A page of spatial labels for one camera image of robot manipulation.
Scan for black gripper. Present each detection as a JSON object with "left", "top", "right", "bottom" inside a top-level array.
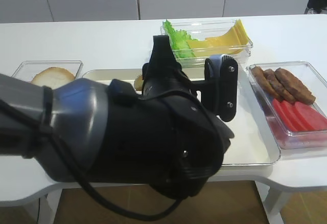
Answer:
[{"left": 108, "top": 35, "right": 234, "bottom": 198}]

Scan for sesame top bun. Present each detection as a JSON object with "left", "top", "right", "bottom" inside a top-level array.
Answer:
[{"left": 133, "top": 75, "right": 143, "bottom": 91}]

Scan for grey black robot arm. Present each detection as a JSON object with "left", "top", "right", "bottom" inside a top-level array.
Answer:
[{"left": 1, "top": 36, "right": 238, "bottom": 199}]

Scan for green lettuce in container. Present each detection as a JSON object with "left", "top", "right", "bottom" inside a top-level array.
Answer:
[{"left": 163, "top": 20, "right": 198, "bottom": 59}]

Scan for clear lettuce cheese container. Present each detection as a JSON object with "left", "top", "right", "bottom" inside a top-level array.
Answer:
[{"left": 160, "top": 18, "right": 254, "bottom": 69}]

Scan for front yellow cheese slice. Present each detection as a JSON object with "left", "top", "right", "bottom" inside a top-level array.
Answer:
[{"left": 186, "top": 39, "right": 219, "bottom": 57}]

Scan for leaning yellow cheese slices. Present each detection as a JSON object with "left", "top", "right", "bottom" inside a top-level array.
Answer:
[{"left": 205, "top": 19, "right": 249, "bottom": 55}]

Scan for brown patty left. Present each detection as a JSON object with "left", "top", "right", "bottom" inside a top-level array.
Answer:
[{"left": 251, "top": 66, "right": 283, "bottom": 102}]

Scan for brown patty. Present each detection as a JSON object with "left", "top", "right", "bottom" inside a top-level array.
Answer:
[
  {"left": 251, "top": 66, "right": 283, "bottom": 102},
  {"left": 274, "top": 68, "right": 316, "bottom": 105},
  {"left": 264, "top": 69, "right": 296, "bottom": 104}
]

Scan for bun half back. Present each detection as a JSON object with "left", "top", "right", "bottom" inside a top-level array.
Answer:
[{"left": 30, "top": 67, "right": 75, "bottom": 89}]

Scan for clear bun container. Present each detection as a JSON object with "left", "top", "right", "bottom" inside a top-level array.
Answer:
[{"left": 12, "top": 60, "right": 83, "bottom": 82}]

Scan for white rectangular serving tray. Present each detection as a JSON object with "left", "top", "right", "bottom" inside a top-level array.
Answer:
[{"left": 82, "top": 66, "right": 281, "bottom": 169}]

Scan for brown patty middle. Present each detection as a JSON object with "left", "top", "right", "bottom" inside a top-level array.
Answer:
[{"left": 264, "top": 69, "right": 296, "bottom": 104}]

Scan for red tomato slice left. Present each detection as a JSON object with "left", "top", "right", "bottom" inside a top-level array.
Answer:
[{"left": 272, "top": 99, "right": 298, "bottom": 132}]

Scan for clear patty tomato container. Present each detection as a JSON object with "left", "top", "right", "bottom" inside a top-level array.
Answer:
[{"left": 247, "top": 61, "right": 326, "bottom": 149}]

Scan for brown patty right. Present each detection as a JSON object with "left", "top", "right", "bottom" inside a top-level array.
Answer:
[{"left": 274, "top": 68, "right": 316, "bottom": 105}]

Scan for red tomato slice middle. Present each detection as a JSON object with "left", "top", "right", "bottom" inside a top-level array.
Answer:
[{"left": 281, "top": 101, "right": 308, "bottom": 132}]

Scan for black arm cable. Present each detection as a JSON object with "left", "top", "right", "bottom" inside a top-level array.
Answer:
[{"left": 0, "top": 85, "right": 187, "bottom": 221}]

